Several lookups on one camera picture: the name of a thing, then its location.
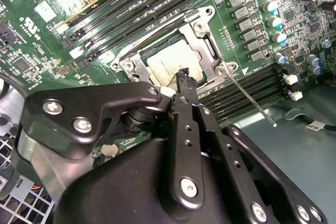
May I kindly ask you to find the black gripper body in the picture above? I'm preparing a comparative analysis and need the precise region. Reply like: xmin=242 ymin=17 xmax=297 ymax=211
xmin=54 ymin=136 xmax=249 ymax=224

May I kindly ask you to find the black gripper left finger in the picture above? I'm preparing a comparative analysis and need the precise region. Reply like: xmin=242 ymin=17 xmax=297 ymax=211
xmin=19 ymin=68 xmax=206 ymax=209

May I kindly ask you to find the silver CPU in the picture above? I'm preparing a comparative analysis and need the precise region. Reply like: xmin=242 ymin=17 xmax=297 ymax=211
xmin=145 ymin=47 xmax=209 ymax=90

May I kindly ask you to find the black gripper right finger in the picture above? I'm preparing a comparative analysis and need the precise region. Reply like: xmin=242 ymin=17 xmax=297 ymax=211
xmin=187 ymin=70 xmax=328 ymax=224

